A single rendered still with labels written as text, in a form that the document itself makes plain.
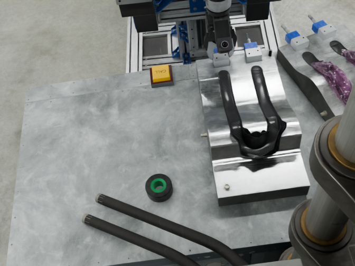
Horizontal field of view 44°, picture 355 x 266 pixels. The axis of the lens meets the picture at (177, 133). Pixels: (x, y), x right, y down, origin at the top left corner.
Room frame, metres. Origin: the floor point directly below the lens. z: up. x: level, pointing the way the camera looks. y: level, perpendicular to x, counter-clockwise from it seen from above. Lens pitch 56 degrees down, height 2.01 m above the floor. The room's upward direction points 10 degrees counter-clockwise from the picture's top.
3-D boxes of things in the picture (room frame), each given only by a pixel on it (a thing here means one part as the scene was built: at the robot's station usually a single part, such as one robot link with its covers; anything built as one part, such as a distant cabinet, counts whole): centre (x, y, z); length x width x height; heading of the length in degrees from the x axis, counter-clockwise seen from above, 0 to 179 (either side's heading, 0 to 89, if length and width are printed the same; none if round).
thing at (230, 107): (0.78, -0.23, 0.92); 0.35 x 0.16 x 0.09; 177
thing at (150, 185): (0.61, 0.08, 0.82); 0.08 x 0.08 x 0.04
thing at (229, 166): (0.77, -0.22, 0.87); 0.50 x 0.26 x 0.14; 177
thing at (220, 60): (1.04, -0.19, 0.89); 0.13 x 0.05 x 0.05; 177
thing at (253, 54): (1.04, -0.30, 0.89); 0.13 x 0.05 x 0.05; 177
